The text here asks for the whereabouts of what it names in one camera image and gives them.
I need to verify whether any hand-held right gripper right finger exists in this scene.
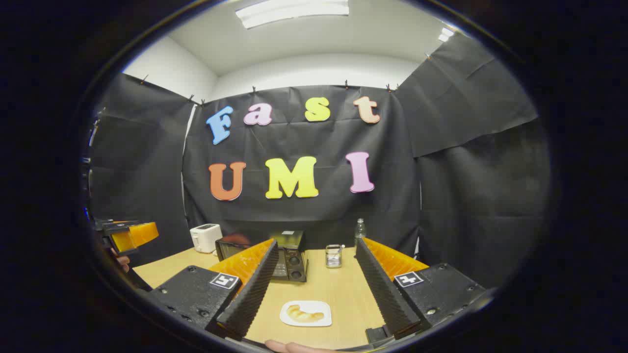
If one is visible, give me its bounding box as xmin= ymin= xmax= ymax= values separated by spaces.
xmin=354 ymin=237 xmax=491 ymax=344

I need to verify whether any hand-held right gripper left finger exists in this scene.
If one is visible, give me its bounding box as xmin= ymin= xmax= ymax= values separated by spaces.
xmin=147 ymin=239 xmax=279 ymax=341

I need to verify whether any black electric oven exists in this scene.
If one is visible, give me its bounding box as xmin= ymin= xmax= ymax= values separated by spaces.
xmin=215 ymin=229 xmax=310 ymax=283

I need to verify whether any golden croissant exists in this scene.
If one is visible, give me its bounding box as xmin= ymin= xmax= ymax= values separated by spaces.
xmin=287 ymin=304 xmax=324 ymax=323

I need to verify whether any white square plate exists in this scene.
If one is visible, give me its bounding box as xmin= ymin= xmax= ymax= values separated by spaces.
xmin=280 ymin=300 xmax=333 ymax=328

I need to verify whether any white toaster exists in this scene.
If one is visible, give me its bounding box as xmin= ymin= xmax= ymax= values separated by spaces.
xmin=190 ymin=224 xmax=223 ymax=253

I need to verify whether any black backdrop cloth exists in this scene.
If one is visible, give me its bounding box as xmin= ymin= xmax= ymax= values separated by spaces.
xmin=86 ymin=32 xmax=552 ymax=290

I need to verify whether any long ceiling light panel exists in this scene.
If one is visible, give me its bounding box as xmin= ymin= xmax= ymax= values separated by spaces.
xmin=235 ymin=0 xmax=350 ymax=29

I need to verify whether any wire mesh basket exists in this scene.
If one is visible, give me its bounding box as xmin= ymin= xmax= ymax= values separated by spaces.
xmin=325 ymin=244 xmax=345 ymax=269

